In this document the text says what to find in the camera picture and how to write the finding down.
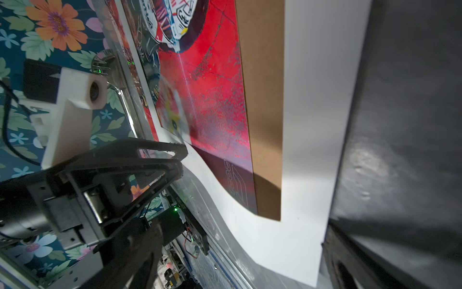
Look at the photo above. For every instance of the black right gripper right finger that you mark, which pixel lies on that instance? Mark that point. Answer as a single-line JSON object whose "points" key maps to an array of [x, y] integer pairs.
{"points": [[348, 266]]}

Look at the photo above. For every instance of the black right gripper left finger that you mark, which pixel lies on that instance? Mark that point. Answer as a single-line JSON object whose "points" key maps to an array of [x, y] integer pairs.
{"points": [[137, 254]]}

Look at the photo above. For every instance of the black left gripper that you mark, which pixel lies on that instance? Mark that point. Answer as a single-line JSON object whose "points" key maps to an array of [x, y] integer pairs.
{"points": [[92, 198]]}

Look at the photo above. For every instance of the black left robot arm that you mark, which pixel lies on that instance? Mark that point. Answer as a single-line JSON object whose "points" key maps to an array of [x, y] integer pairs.
{"points": [[13, 209]]}

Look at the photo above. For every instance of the red printed photo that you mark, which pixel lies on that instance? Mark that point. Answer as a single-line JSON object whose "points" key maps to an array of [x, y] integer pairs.
{"points": [[185, 59]]}

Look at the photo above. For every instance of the brown backing board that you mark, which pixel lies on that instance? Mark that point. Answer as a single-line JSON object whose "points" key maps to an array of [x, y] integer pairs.
{"points": [[261, 26]]}

